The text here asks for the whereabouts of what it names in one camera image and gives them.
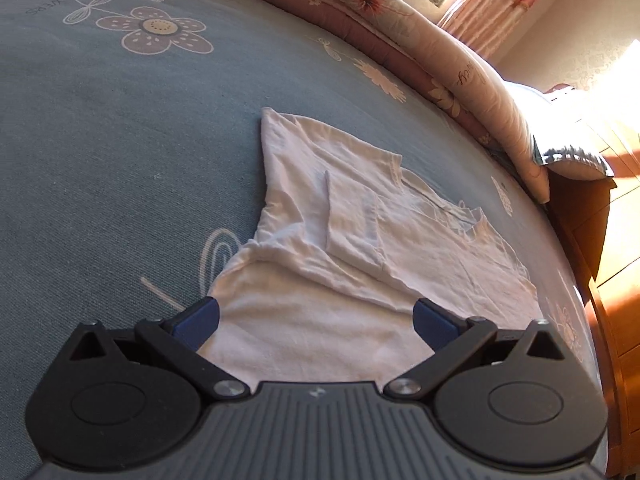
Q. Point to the pink striped curtain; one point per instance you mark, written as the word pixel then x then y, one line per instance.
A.
pixel 510 5

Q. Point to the pink floral folded quilt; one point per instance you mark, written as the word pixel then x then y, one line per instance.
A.
pixel 425 45

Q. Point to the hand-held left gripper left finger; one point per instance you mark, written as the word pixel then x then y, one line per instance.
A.
pixel 197 322

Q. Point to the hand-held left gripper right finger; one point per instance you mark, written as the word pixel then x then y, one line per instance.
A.
pixel 435 325

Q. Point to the blue floral bed sheet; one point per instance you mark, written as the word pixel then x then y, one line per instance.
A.
pixel 125 160

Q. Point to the white pillow with grey frill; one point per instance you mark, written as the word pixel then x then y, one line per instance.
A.
pixel 565 145

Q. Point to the orange wooden headboard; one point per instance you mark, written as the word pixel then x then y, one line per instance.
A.
pixel 620 260

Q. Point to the white long-sleeve printed shirt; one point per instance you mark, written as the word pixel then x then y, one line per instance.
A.
pixel 350 260

